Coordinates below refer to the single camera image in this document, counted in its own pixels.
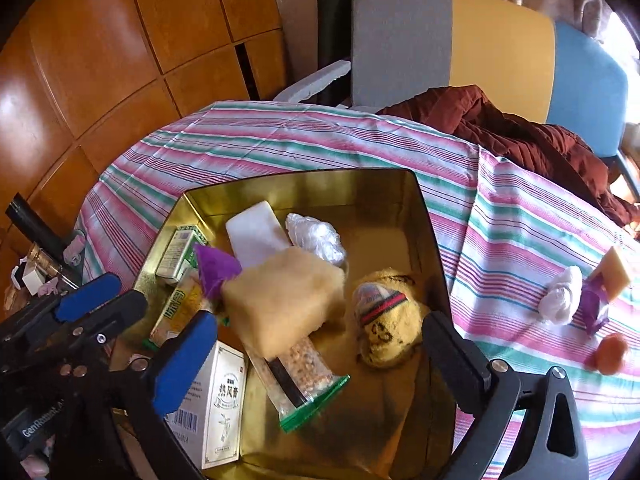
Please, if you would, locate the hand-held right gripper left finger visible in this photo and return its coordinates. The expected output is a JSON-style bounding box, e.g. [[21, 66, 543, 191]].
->
[[70, 311, 218, 480]]

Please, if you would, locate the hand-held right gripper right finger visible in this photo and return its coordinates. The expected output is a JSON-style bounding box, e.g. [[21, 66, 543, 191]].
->
[[422, 311, 591, 480]]

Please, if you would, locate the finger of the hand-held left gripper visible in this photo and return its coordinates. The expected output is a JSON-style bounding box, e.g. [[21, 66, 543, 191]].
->
[[0, 274, 123, 348], [0, 290, 148, 376]]

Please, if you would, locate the yellow green biscuit packet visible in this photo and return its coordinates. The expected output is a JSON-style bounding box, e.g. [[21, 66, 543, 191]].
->
[[148, 270, 221, 348]]

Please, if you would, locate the white medicine box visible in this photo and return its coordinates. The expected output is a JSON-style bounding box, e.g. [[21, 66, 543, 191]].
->
[[165, 341, 248, 471]]

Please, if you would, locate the yellow striped plush toy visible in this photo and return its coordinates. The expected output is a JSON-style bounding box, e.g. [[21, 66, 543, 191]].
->
[[351, 269, 433, 368]]

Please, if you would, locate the purple snack packet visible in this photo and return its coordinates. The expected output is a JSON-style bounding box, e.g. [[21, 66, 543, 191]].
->
[[580, 270, 613, 337], [194, 244, 243, 301]]

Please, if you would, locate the large tan sponge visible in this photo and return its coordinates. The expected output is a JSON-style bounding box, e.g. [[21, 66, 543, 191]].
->
[[221, 247, 347, 361]]

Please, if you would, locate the clear grain snack bag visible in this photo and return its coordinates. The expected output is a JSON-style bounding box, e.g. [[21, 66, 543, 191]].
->
[[245, 335, 351, 433]]

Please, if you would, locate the white plastic bag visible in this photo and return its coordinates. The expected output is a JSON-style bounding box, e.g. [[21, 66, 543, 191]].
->
[[285, 212, 347, 267], [540, 265, 584, 326]]

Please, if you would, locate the gold metal tin box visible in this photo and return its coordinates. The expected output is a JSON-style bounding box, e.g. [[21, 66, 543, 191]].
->
[[107, 169, 456, 480]]

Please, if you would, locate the orange fruit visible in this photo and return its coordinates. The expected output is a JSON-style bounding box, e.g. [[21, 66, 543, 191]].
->
[[592, 334, 630, 376]]

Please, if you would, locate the small yellow sponge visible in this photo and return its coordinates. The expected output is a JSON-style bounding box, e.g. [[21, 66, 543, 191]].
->
[[600, 246, 633, 297]]

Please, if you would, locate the green and white small carton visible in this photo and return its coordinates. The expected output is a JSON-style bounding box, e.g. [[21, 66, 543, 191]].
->
[[155, 225, 208, 281]]

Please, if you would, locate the black tube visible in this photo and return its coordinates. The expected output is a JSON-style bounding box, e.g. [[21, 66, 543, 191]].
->
[[5, 194, 83, 281]]

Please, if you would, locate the white soap bar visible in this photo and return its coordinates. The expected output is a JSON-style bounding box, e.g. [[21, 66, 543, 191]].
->
[[225, 200, 292, 271]]

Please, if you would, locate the dark red quilted jacket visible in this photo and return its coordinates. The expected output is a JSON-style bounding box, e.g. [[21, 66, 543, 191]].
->
[[375, 85, 640, 228]]

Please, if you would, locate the striped pink green tablecloth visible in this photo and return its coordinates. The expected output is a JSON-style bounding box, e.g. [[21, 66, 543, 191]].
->
[[75, 101, 640, 480]]

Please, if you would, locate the wooden panelled wardrobe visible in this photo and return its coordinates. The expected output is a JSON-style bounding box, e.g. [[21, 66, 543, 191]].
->
[[0, 0, 288, 281]]

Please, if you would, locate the white foam board piece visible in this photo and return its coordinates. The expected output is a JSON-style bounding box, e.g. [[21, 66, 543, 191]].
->
[[272, 59, 352, 106]]

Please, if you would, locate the grey yellow blue chair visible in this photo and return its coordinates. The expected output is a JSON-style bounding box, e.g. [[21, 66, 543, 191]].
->
[[350, 0, 640, 196]]

